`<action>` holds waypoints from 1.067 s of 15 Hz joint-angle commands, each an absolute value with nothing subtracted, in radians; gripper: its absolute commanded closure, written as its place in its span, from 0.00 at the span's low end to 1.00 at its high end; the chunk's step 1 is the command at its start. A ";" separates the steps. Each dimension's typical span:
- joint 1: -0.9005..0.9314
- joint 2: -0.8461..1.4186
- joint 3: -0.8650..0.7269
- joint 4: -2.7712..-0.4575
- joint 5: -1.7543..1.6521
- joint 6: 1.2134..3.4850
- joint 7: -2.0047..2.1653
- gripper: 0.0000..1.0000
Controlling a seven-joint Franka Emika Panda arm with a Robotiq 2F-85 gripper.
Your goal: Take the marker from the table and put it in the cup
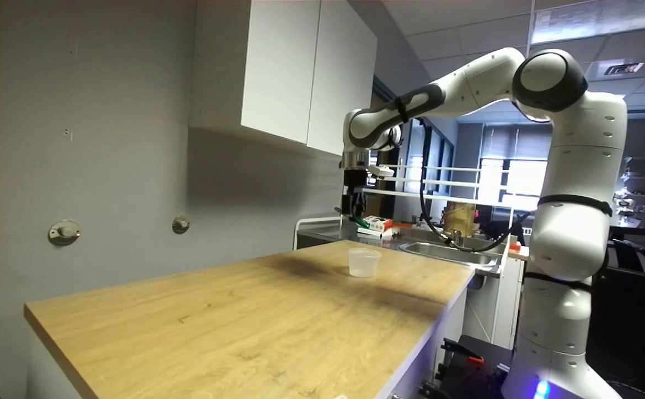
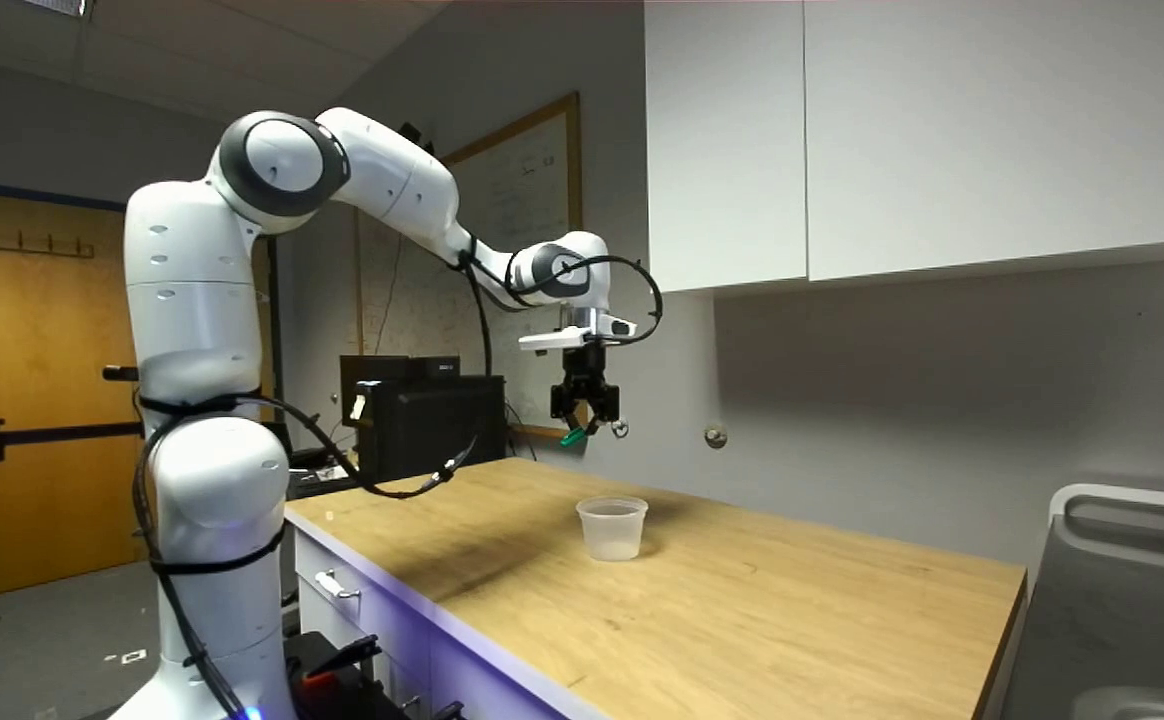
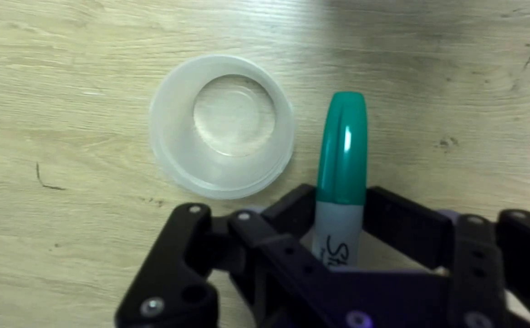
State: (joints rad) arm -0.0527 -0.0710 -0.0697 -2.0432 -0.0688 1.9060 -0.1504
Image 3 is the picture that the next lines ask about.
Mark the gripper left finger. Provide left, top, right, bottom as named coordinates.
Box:
left=114, top=184, right=335, bottom=328

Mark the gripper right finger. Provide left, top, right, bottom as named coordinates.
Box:
left=364, top=185, right=530, bottom=328

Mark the green capped marker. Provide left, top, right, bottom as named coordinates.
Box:
left=311, top=91, right=368, bottom=270

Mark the clear plastic cup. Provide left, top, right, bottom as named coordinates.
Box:
left=148, top=55, right=296, bottom=200

